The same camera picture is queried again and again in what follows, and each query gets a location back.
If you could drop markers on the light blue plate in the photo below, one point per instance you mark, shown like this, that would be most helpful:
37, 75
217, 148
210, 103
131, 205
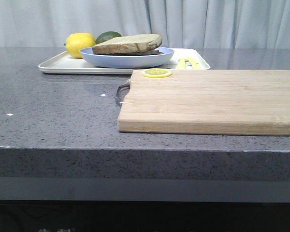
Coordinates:
110, 61

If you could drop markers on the bread slice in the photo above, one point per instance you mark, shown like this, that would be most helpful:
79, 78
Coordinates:
129, 44
152, 52

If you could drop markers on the white rectangular tray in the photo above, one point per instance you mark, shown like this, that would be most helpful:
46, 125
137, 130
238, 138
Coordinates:
64, 63

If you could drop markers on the lemon slice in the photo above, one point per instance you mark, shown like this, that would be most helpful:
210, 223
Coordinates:
156, 73

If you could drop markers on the yellow fry pieces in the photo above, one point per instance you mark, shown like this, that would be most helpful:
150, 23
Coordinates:
188, 61

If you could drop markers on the green lime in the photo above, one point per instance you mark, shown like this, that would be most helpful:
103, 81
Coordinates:
107, 36

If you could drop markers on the white curtain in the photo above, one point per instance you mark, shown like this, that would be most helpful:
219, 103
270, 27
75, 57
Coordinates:
182, 23

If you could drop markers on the yellow lemon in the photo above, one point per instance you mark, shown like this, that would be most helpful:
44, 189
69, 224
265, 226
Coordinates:
77, 41

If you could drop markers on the wooden cutting board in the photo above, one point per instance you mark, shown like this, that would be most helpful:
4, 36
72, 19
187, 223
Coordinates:
226, 102

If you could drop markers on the metal cutting board handle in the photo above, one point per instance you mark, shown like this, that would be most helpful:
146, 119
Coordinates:
122, 90

